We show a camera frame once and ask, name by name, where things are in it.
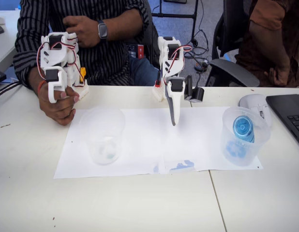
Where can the grey gripper black servo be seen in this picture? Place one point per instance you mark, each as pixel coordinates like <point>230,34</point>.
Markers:
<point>175,96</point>

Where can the blue plastic bottle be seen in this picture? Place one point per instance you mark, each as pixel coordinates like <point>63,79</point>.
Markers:
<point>242,128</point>

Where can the white leader arm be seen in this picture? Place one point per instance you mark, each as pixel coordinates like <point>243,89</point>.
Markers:
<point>52,55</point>

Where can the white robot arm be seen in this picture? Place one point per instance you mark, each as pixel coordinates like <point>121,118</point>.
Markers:
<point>167,48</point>

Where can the striped shirt person right forearm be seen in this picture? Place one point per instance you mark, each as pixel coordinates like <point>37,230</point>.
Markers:
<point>37,76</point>

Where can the brown shirt person right forearm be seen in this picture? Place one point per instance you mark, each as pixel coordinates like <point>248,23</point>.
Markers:
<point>270,43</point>

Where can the brown shirt person right hand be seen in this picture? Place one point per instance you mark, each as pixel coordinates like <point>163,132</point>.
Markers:
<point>279,76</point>

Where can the striped shirt person right hand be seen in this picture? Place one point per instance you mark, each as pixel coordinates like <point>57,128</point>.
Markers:
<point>57,111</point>

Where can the striped shirt person left hand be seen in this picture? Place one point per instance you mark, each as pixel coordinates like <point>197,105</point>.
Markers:
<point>86,29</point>

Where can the black red electronics box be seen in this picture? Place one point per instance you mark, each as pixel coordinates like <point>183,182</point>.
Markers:
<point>141,51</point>

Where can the black office chair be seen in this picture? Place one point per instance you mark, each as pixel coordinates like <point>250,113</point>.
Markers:
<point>236,72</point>

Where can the clear plastic cup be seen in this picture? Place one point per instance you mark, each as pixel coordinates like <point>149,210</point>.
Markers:
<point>101,135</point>
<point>236,154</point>

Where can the white computer mouse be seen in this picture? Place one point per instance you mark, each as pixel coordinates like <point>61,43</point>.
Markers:
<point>249,100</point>

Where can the striped shirt person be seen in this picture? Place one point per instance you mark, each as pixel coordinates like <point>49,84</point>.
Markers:
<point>110,60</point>

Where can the orange clamp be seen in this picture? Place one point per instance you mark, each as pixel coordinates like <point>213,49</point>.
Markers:
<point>83,75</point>

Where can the black square smartwatch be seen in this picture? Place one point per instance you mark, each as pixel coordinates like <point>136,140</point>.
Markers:
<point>103,29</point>

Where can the black laptop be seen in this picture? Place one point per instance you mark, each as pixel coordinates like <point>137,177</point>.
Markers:
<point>289,108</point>

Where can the brown shirt person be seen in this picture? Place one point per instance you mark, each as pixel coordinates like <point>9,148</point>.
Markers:
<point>294,29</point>

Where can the white side desk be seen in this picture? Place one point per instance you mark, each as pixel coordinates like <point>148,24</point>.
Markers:
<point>9,36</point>

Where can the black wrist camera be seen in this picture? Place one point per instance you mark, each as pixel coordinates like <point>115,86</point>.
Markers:
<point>196,93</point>

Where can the black metal stand frame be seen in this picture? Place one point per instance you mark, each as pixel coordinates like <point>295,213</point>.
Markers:
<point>173,15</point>

